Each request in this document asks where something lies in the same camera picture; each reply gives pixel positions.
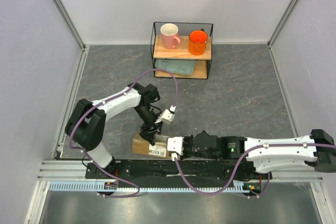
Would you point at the slotted cable duct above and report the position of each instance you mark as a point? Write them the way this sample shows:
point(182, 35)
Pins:
point(237, 187)

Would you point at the black wire wooden shelf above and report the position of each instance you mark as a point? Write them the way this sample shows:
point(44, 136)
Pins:
point(158, 51)

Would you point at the orange glass cup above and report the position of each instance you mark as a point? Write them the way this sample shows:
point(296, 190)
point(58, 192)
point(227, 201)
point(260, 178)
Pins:
point(197, 42)

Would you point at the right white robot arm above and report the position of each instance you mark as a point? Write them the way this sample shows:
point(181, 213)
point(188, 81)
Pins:
point(316, 150)

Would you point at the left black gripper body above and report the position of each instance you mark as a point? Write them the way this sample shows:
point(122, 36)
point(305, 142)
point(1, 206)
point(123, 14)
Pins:
point(146, 126)

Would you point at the pink ceramic mug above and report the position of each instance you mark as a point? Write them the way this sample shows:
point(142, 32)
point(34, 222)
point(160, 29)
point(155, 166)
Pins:
point(169, 35)

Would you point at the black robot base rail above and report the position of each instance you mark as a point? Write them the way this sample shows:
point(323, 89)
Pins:
point(164, 173)

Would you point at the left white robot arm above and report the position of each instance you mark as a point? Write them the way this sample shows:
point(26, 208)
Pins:
point(88, 135)

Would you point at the brown cardboard express box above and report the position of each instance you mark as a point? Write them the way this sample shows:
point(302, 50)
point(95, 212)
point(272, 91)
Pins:
point(143, 147)

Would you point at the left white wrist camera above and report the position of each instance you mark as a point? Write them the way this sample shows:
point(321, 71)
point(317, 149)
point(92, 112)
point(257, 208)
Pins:
point(167, 116)

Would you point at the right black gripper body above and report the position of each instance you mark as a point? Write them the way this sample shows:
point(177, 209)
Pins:
point(190, 150)

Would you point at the teal rectangular plate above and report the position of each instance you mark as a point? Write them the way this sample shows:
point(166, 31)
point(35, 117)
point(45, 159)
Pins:
point(183, 67)

